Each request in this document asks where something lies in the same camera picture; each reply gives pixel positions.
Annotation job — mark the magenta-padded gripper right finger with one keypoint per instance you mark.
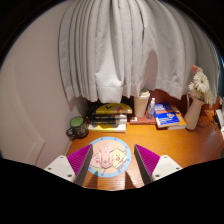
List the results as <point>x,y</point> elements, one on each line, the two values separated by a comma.
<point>165,165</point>

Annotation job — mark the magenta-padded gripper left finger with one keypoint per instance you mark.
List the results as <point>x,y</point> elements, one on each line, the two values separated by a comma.
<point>58,165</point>

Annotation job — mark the round cartoon-print mouse pad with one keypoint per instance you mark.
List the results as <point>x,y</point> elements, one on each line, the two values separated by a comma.
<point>120,158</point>

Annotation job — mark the dark mug with green inside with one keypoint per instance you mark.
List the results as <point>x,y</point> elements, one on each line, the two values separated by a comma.
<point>78,126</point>

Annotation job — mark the orange cover book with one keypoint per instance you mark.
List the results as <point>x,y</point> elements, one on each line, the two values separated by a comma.
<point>181,121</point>

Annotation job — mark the blue cover book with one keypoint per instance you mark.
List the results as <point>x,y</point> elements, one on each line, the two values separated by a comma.
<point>166,116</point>

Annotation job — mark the red-brown flat book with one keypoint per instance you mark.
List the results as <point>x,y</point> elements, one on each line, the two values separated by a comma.
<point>138,120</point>

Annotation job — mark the clear spray bottle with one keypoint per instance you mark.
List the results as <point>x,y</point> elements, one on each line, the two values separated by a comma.
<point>151,110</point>

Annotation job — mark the white ceramic vase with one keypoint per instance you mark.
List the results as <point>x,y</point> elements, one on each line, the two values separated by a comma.
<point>193,115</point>

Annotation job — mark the thin black book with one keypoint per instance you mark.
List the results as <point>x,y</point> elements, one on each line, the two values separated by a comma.
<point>106,117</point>
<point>106,122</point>

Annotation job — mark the beige tumbler with lid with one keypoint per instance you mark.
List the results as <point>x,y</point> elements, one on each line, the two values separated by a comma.
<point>141,103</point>

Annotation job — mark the white desk device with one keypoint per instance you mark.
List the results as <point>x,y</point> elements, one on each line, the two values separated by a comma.
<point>220,121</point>

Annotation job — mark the black and yellow book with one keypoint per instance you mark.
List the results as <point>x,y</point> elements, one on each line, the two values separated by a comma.
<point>111,109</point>

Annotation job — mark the white daisy flower bouquet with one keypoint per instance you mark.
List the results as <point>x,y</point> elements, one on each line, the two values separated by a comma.
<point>201,83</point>

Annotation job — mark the white curtain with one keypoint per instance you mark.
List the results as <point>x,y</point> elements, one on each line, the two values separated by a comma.
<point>133,46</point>

